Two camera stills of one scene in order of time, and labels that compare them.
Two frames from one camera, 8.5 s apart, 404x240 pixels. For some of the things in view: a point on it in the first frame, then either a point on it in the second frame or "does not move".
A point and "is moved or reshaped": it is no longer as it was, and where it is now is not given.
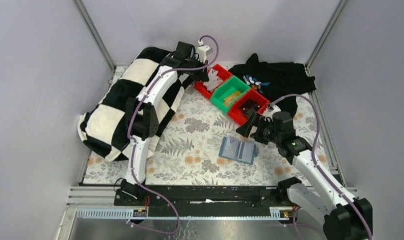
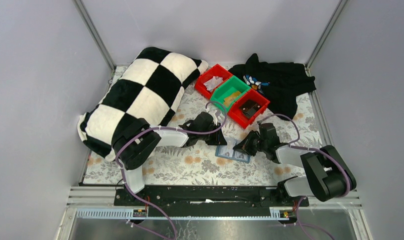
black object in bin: (250, 107) does not move
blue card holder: (237, 150) is moved or reshaped
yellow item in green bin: (227, 101) does not move
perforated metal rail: (142, 214) does not move
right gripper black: (254, 125) → (254, 142)
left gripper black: (200, 74) → (213, 133)
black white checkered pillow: (103, 129) does not move
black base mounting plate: (200, 196) does not move
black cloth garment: (284, 78) does not move
